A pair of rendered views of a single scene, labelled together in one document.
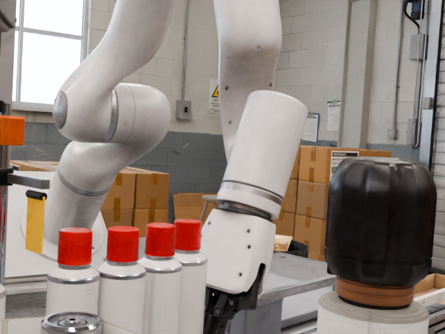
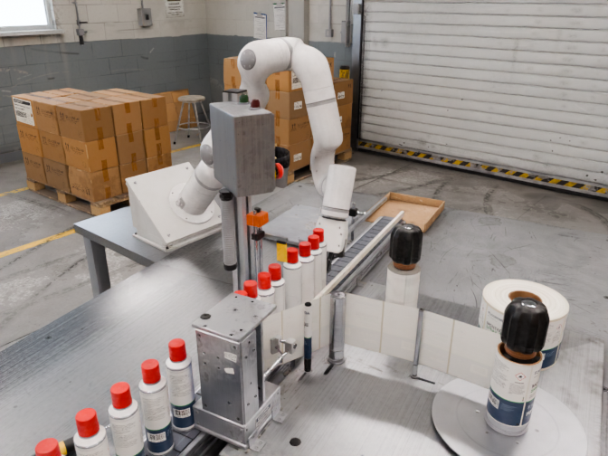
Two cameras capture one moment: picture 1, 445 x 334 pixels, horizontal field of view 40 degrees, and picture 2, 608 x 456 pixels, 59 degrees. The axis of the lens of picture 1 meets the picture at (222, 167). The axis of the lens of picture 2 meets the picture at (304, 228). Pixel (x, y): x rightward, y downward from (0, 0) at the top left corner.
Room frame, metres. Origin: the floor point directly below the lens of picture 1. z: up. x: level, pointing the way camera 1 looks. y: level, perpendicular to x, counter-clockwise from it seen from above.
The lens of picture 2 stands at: (-0.68, 0.46, 1.72)
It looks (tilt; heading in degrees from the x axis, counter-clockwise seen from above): 23 degrees down; 345
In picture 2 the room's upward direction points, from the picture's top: straight up
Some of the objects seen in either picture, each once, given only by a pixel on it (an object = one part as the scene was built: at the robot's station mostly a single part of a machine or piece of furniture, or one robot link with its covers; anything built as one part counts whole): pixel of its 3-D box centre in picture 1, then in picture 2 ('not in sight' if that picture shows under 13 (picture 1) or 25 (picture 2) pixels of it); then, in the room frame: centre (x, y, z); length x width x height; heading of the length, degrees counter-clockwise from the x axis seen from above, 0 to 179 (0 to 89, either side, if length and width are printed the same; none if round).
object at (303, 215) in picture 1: (330, 218); (290, 112); (4.87, -0.90, 0.57); 1.20 x 0.85 x 1.14; 128
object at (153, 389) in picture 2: not in sight; (156, 407); (0.19, 0.52, 0.98); 0.05 x 0.05 x 0.20
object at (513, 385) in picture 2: not in sight; (517, 365); (0.07, -0.19, 1.04); 0.09 x 0.09 x 0.29
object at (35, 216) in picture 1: (34, 221); (281, 251); (0.58, 0.18, 1.09); 0.03 x 0.01 x 0.06; 47
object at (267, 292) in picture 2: not in sight; (265, 310); (0.48, 0.24, 0.98); 0.05 x 0.05 x 0.20
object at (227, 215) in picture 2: not in sight; (228, 230); (0.55, 0.32, 1.18); 0.04 x 0.04 x 0.21
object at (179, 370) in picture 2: not in sight; (181, 384); (0.25, 0.47, 0.98); 0.05 x 0.05 x 0.20
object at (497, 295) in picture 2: not in sight; (520, 323); (0.30, -0.38, 0.95); 0.20 x 0.20 x 0.14
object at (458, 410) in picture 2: not in sight; (506, 422); (0.07, -0.19, 0.89); 0.31 x 0.31 x 0.01
